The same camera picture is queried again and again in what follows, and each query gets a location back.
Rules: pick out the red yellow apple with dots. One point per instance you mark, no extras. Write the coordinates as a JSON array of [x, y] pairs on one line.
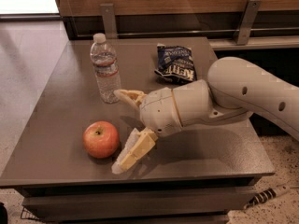
[[101, 139]]

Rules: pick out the clear plastic water bottle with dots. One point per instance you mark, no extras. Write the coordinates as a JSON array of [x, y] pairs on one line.
[[106, 69]]

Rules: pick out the right metal wall bracket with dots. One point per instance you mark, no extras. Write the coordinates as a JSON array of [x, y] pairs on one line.
[[242, 33]]

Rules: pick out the left metal wall bracket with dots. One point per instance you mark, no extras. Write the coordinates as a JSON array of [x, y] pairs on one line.
[[109, 20]]

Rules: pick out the blue kettle chips bag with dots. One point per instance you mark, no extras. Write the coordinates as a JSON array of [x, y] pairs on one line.
[[175, 64]]

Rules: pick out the metal wall bracket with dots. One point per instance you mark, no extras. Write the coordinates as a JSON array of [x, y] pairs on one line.
[[109, 20], [242, 33]]

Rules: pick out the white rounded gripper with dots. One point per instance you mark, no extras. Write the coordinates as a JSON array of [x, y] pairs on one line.
[[159, 110]]

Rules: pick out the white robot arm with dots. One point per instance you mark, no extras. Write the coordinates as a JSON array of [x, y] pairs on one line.
[[233, 89]]

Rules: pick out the grey table drawer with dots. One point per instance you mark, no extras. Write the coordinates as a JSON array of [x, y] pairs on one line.
[[152, 203]]

